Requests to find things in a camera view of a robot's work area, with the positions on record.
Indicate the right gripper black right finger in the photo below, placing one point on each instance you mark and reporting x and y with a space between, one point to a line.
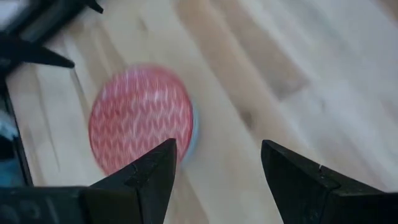
304 196

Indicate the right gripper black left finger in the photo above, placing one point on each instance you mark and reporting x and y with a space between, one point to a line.
140 196

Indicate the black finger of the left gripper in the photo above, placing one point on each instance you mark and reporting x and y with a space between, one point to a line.
94 6
37 57

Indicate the red patterned bowl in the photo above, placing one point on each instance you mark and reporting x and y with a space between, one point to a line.
136 112

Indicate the blurred blue object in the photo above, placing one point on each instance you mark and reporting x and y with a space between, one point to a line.
7 174

